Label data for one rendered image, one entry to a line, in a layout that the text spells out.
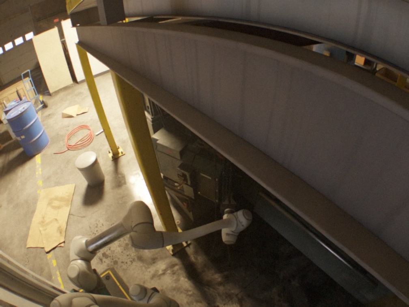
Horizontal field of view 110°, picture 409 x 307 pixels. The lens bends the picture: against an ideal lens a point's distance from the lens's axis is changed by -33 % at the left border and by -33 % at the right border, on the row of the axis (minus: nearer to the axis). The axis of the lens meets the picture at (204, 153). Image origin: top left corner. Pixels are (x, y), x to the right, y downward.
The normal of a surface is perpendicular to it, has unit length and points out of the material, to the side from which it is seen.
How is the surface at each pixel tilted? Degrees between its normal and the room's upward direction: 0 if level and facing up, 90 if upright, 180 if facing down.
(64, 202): 0
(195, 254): 0
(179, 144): 0
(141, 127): 90
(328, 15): 90
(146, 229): 23
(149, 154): 90
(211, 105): 90
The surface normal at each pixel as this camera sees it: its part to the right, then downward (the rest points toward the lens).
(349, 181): -0.79, 0.44
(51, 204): -0.05, -0.74
